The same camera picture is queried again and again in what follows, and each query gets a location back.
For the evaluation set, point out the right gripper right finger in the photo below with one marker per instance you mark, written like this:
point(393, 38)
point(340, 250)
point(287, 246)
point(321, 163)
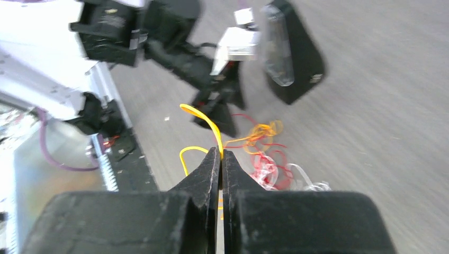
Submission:
point(261, 221)

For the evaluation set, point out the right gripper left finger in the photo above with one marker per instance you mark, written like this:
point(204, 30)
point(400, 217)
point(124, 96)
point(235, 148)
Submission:
point(181, 220)

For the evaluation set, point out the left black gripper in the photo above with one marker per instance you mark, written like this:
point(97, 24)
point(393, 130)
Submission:
point(227, 85)

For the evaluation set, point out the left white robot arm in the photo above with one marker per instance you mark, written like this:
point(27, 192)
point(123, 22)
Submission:
point(53, 53)

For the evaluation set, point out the black metronome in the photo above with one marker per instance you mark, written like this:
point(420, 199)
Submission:
point(292, 63)

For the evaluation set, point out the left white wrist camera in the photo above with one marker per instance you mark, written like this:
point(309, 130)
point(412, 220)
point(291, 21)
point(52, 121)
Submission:
point(238, 43)

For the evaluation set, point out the white slotted cable duct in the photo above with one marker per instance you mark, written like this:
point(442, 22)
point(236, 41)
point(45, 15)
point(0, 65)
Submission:
point(104, 163)

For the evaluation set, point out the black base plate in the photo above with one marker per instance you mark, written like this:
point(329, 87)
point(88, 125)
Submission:
point(128, 170)

